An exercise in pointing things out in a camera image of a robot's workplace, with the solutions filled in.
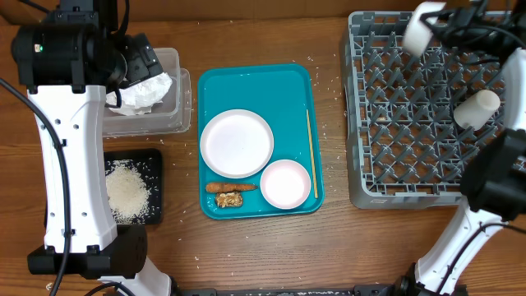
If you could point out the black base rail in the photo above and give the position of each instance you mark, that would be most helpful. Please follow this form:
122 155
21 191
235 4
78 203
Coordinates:
357 290

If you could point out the orange carrot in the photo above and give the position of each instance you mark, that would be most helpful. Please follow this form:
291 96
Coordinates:
229 187

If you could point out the clear plastic bin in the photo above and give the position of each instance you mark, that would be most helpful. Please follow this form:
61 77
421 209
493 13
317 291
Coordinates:
171 115

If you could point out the cream bowl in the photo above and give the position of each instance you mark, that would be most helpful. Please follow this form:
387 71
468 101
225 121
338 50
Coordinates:
417 36

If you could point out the wooden chopstick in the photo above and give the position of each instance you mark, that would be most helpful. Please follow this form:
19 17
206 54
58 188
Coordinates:
313 162

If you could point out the grey plastic dish rack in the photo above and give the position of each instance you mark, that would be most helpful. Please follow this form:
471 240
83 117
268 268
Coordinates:
405 150

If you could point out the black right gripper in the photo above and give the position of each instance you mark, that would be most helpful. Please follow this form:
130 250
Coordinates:
454 27

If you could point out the large pink plate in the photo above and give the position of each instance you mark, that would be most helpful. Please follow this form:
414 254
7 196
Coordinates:
237 143

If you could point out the pile of white rice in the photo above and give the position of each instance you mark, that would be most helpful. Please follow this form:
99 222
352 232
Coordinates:
134 191

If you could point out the white plastic cup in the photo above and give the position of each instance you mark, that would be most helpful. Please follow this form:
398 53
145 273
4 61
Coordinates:
475 111

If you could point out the white napkin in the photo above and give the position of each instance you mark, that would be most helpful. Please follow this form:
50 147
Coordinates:
139 99

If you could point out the black tray bin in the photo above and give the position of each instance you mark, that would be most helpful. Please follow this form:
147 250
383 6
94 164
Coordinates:
136 155

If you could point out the brown food scrap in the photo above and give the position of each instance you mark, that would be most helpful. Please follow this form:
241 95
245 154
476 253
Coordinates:
228 199

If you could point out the teal plastic tray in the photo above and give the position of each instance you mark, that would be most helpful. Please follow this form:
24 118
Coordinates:
280 94

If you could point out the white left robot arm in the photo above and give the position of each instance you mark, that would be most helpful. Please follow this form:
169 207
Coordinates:
68 63

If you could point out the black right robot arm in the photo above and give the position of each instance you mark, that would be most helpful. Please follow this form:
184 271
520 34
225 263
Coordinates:
493 190

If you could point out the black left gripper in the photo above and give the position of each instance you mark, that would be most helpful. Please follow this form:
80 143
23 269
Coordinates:
144 62

